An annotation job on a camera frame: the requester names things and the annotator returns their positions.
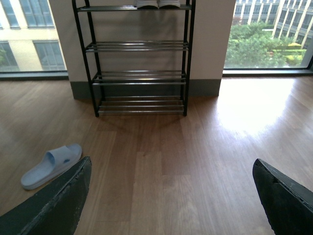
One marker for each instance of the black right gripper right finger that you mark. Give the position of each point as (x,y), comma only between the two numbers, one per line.
(288,205)

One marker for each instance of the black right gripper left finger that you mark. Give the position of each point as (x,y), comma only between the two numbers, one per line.
(53,210)

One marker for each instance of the light blue slide sandal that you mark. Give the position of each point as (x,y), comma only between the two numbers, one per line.
(53,163)

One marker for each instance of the grey knit sneaker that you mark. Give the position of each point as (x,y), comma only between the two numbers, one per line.
(168,4)
(146,4)

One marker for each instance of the black metal shoe rack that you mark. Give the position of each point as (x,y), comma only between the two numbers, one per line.
(137,61)

